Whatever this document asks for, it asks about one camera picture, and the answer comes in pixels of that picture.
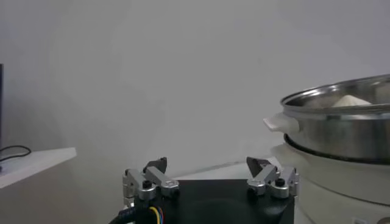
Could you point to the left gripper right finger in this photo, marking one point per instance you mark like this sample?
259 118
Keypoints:
268 179

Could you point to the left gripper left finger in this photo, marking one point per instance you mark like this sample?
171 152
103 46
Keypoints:
152 179

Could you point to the white steamed baozi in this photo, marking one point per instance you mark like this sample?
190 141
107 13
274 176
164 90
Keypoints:
350 102

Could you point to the stainless steel steamer basket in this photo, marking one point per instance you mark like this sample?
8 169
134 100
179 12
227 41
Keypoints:
335 140

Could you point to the cream electric cooking pot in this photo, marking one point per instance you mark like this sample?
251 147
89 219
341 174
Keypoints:
335 188

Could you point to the white side desk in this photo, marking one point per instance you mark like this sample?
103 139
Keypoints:
36 164

